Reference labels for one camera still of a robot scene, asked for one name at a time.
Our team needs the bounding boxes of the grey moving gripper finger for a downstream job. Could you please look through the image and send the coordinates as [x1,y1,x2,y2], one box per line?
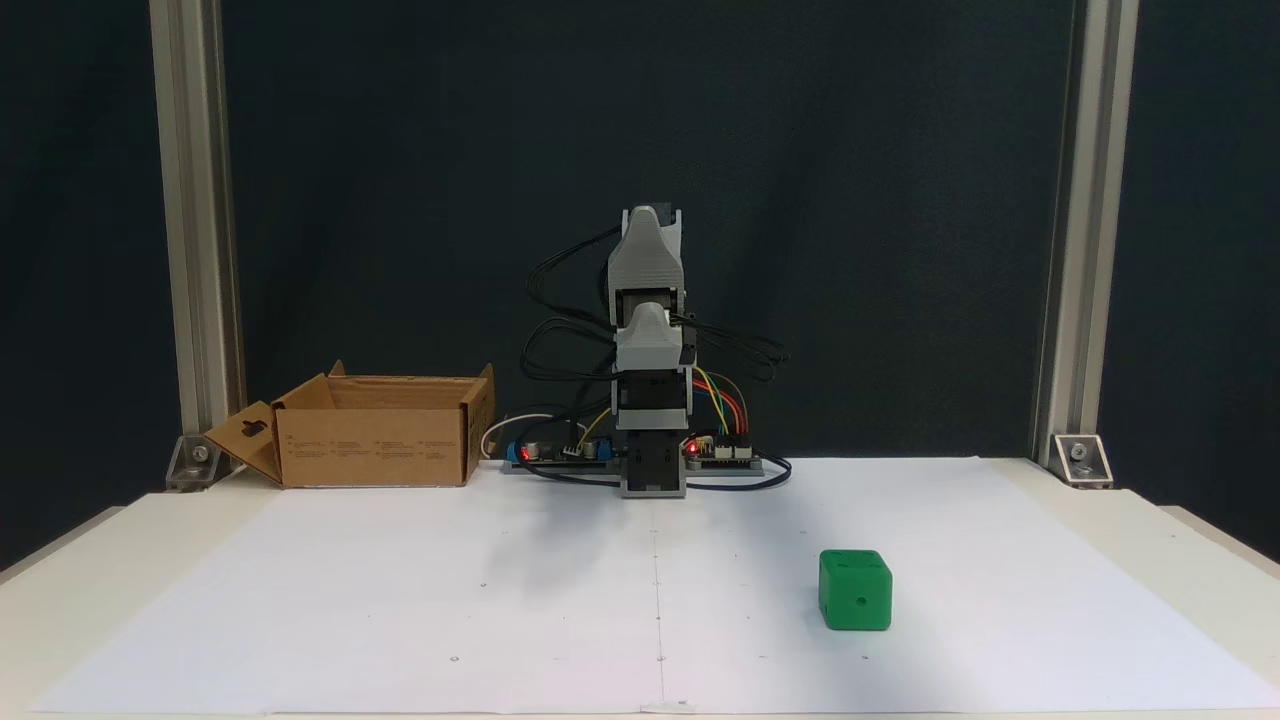
[608,210,687,326]

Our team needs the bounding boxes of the green dice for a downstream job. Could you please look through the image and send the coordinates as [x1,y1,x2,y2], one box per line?
[818,549,893,632]

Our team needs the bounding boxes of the servo driver circuit board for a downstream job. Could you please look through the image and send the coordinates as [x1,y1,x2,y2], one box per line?
[684,432,763,467]

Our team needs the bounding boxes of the blue power converter board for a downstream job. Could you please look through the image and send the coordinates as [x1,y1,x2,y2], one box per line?
[503,436,621,467]

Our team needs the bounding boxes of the brown cardboard box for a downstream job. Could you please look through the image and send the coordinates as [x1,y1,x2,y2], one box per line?
[205,360,497,490]

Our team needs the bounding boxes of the white paper sheet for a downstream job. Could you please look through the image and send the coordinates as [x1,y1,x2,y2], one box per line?
[28,457,1280,716]

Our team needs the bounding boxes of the black wrist servo cable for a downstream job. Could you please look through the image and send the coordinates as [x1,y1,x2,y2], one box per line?
[527,228,623,326]

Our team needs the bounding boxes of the green jumper wire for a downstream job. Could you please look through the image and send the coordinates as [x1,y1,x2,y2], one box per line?
[695,368,729,437]

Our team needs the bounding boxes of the orange jumper wire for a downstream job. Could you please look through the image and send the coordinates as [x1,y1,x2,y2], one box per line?
[700,372,746,437]

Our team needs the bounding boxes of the black elbow servo cable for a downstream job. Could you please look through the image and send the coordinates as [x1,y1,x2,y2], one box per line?
[520,318,615,383]

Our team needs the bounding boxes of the red jumper wire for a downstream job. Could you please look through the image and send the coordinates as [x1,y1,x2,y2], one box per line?
[705,375,750,437]

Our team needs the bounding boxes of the black power cable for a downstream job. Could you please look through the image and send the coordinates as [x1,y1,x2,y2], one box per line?
[508,458,627,489]

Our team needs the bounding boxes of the white cable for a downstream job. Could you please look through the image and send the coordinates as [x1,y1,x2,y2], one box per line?
[480,412,561,461]

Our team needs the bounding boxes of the dark blue cable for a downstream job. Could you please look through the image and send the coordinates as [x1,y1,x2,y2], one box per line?
[688,452,794,492]

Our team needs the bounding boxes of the aluminium frame post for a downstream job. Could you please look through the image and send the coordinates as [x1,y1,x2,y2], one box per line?
[1030,0,1141,471]
[149,0,247,443]

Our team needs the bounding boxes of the metal corner bracket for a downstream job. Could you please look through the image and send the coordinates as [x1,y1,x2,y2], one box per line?
[1052,433,1114,489]
[165,433,233,491]

